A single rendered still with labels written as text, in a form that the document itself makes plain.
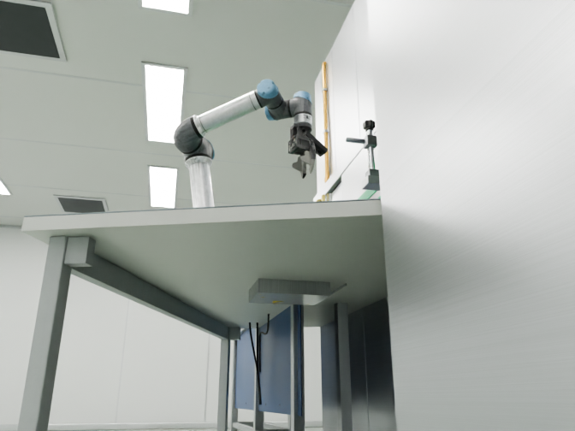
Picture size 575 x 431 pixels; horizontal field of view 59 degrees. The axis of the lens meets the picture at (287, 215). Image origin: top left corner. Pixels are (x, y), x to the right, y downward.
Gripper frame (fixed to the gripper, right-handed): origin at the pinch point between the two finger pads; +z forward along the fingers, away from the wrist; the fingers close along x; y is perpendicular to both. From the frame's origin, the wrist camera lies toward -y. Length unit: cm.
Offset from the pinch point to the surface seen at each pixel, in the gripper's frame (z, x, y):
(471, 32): 38, 119, 46
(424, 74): 36, 107, 42
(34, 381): 80, 40, 87
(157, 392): 75, -579, -99
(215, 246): 50, 48, 54
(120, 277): 53, 18, 70
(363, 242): 50, 67, 26
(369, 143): 27, 72, 26
